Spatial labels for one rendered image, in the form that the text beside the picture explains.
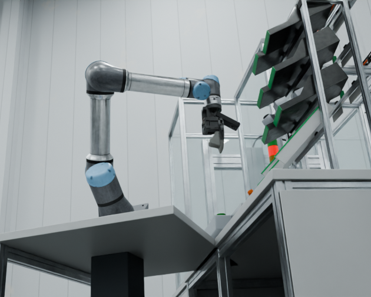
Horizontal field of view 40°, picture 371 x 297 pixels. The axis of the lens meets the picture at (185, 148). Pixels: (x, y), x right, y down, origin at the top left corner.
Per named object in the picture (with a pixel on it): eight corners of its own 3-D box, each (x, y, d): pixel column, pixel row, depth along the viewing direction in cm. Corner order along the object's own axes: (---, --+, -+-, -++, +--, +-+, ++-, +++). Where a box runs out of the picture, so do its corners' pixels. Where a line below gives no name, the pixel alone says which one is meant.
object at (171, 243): (-18, 244, 176) (-18, 236, 177) (101, 282, 255) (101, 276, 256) (174, 213, 158) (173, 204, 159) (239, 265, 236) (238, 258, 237)
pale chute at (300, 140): (285, 164, 168) (274, 155, 170) (278, 178, 180) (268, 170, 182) (334, 107, 177) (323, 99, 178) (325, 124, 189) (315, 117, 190)
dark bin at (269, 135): (268, 130, 190) (258, 115, 193) (264, 145, 202) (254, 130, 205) (331, 98, 196) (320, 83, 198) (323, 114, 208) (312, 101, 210)
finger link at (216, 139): (209, 152, 214) (208, 132, 218) (223, 152, 215) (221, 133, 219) (211, 149, 211) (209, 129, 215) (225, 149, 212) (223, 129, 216)
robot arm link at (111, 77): (92, 62, 193) (214, 78, 207) (89, 60, 203) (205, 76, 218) (89, 93, 195) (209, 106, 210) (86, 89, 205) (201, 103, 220)
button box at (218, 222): (215, 229, 204) (214, 214, 206) (205, 243, 223) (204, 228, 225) (232, 228, 205) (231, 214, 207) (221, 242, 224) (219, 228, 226)
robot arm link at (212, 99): (218, 104, 229) (222, 95, 222) (219, 113, 227) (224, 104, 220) (202, 104, 228) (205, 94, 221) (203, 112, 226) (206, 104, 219)
